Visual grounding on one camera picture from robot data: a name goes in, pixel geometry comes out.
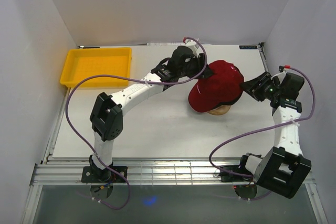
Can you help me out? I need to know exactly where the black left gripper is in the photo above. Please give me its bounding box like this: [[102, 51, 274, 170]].
[[178, 54, 214, 80]]

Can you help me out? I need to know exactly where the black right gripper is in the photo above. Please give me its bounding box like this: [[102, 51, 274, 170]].
[[238, 71, 281, 102]]

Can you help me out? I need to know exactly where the dark red LA cap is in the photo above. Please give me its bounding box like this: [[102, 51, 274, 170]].
[[188, 60, 244, 113]]

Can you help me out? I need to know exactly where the black NY cap red brim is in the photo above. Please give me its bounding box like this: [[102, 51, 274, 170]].
[[218, 93, 242, 106]]

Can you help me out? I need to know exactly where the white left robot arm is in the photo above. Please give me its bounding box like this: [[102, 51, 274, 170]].
[[89, 46, 213, 182]]

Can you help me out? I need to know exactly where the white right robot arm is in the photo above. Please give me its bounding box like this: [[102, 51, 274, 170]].
[[237, 72, 311, 199]]

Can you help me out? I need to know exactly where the wooden hat stand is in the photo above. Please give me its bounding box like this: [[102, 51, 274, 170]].
[[207, 105, 231, 116]]

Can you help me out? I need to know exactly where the black blue logo sticker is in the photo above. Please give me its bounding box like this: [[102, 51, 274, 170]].
[[239, 45, 258, 50]]

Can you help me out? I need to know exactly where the yellow plastic tray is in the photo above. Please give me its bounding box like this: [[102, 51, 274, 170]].
[[60, 47, 132, 88]]

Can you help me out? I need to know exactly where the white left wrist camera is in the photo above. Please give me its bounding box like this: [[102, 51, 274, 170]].
[[183, 37, 202, 56]]

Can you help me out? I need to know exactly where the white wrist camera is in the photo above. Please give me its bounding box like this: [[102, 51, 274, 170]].
[[271, 65, 291, 80], [183, 37, 202, 56]]

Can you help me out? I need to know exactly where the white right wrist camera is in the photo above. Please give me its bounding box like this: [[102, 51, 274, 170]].
[[271, 65, 291, 80]]

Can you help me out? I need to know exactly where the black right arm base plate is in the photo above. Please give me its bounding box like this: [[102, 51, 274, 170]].
[[214, 165, 253, 183]]

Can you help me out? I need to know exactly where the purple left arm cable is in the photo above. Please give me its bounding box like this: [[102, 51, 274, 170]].
[[65, 37, 208, 210]]

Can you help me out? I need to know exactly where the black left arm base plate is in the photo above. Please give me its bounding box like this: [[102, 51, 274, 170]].
[[80, 166, 128, 184]]

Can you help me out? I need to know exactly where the aluminium front rail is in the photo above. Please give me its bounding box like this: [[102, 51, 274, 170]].
[[30, 158, 222, 186]]

